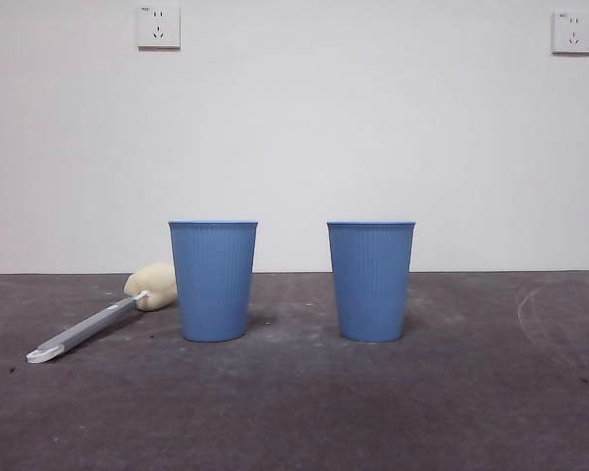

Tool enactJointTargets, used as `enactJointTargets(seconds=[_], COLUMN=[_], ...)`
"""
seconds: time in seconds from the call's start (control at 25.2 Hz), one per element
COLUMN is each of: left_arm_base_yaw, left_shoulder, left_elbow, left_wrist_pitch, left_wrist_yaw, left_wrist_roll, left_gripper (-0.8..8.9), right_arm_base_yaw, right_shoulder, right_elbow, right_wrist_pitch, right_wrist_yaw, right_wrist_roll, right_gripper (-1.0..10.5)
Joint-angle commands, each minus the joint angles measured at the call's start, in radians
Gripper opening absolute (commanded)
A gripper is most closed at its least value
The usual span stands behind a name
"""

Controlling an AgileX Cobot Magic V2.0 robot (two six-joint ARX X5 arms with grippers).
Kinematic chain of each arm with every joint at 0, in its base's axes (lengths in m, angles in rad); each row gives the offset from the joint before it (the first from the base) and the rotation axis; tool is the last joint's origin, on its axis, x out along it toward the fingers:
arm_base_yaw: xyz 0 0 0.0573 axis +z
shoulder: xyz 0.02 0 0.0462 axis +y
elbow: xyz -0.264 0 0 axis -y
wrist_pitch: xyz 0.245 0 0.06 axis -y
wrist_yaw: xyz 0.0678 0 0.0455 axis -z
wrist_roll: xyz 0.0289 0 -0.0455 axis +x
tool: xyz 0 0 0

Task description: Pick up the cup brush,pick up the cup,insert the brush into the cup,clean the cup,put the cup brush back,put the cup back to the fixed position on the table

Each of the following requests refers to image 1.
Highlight blue ribbed plastic cup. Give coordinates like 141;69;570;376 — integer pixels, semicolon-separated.
168;220;259;343
326;220;417;343

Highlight sponge cup brush grey handle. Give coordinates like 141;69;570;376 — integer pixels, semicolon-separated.
26;261;179;365

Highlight white wall socket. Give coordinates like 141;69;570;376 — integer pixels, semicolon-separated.
136;4;182;50
551;11;589;55

